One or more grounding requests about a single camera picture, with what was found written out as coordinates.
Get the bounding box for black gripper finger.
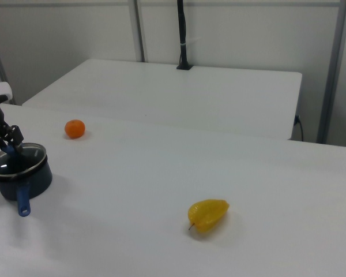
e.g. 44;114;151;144
0;125;12;154
10;124;25;153

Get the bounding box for glass lid with blue knob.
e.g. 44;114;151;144
0;141;47;177

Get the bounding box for orange mandarin fruit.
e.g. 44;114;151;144
64;119;86;140

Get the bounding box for white side table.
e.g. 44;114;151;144
21;58;303;141

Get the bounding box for yellow plastic fruit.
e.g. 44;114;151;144
187;199;231;234

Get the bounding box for dark pot with blue handle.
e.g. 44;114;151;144
0;149;54;218

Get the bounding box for aluminium frame post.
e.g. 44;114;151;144
130;0;146;63
316;0;346;145

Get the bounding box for white cable tie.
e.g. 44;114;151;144
179;36;201;47

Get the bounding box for black cable-wrapped pole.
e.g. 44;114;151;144
176;0;191;68

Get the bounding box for black power cable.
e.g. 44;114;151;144
294;114;306;142

